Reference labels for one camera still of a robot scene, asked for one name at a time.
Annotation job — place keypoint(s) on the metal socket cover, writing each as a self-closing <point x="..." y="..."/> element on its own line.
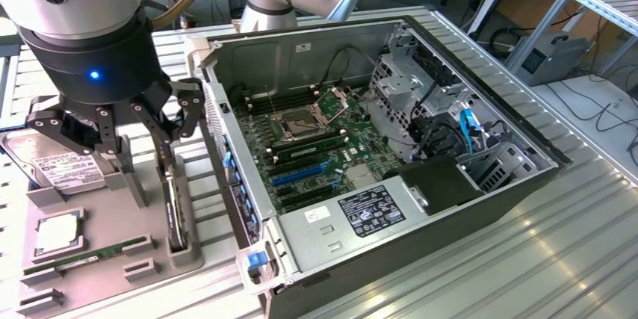
<point x="332" y="104"/>

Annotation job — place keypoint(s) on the CPU socket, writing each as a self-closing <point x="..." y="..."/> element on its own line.
<point x="300" y="124"/>

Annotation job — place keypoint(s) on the loose green RAM stick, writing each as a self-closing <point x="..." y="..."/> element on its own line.
<point x="79" y="260"/>

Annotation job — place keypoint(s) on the aluminium frame table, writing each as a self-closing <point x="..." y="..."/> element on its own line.
<point x="608" y="1"/>

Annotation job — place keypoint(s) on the blue expansion slot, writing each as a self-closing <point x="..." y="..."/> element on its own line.
<point x="300" y="177"/>

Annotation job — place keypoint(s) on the black RAM slot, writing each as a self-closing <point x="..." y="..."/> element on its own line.
<point x="326" y="139"/>
<point x="262" y="104"/>
<point x="324" y="136"/>
<point x="264" y="108"/>
<point x="261" y="100"/>
<point x="260" y="96"/>

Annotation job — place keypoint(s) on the opened blue slot clip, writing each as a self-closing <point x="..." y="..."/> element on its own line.
<point x="228" y="158"/>

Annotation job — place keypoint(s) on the small white supply sticker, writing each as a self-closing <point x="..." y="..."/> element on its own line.
<point x="318" y="215"/>

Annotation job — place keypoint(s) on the long black expansion slot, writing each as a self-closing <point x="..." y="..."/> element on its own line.
<point x="309" y="192"/>
<point x="292" y="168"/>
<point x="312" y="202"/>

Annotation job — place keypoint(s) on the grey plastic parts rack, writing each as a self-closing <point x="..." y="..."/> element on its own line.
<point x="116" y="229"/>

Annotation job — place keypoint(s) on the hard disk in blue carrier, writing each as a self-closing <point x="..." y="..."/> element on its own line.
<point x="55" y="169"/>

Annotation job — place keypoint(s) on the silver chipset heatsink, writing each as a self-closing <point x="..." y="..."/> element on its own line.
<point x="361" y="177"/>

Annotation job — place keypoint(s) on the low metal disk bay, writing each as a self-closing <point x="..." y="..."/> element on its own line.
<point x="504" y="162"/>

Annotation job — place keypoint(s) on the green GPU with black fan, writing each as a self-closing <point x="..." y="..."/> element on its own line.
<point x="176" y="207"/>

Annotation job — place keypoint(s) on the open black PC case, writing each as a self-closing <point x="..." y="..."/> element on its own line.
<point x="449" y="244"/>

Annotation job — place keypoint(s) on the green Dell motherboard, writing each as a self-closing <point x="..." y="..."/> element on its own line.
<point x="360" y="136"/>

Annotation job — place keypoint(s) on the large power supply label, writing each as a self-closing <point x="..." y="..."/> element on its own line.
<point x="372" y="210"/>

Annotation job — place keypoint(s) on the tall metal disk bay cage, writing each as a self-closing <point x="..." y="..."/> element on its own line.
<point x="398" y="83"/>

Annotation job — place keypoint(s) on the silver CPU chip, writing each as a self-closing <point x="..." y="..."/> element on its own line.
<point x="59" y="233"/>

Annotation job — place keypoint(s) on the installed green RAM stick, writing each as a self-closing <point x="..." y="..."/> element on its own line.
<point x="305" y="151"/>

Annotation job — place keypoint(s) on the black plastic shroud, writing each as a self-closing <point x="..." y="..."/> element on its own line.
<point x="439" y="184"/>

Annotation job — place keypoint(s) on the grey computer tower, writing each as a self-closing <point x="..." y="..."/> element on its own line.
<point x="549" y="57"/>

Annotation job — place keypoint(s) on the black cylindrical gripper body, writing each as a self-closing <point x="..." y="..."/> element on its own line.
<point x="116" y="54"/>

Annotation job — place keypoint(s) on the blue case latch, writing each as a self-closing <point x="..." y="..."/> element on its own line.
<point x="256" y="261"/>

